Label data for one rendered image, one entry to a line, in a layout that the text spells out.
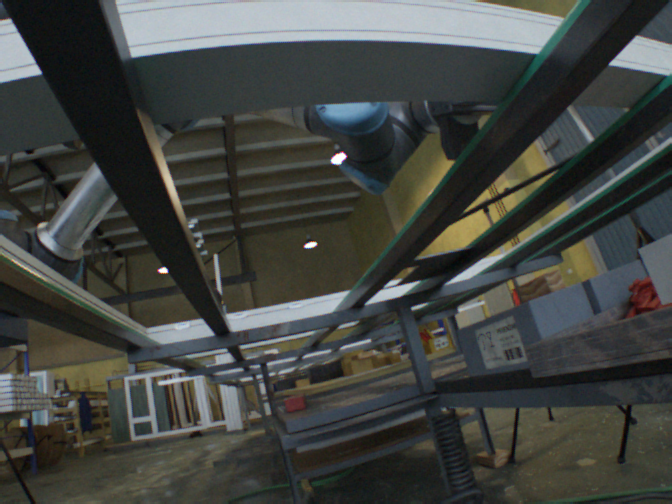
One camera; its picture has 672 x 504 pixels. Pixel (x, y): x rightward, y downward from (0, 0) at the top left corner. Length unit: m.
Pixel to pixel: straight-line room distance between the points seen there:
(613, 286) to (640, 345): 0.33
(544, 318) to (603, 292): 0.15
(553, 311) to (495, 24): 0.41
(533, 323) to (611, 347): 0.18
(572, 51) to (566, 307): 0.41
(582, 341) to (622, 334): 0.05
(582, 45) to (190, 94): 0.29
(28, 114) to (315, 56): 0.20
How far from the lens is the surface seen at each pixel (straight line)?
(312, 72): 0.27
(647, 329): 0.40
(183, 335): 1.21
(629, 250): 7.18
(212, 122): 11.30
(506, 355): 0.65
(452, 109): 0.48
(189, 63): 0.25
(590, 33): 0.32
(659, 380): 0.48
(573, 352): 0.46
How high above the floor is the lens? 0.67
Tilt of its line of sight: 20 degrees up
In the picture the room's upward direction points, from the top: 15 degrees counter-clockwise
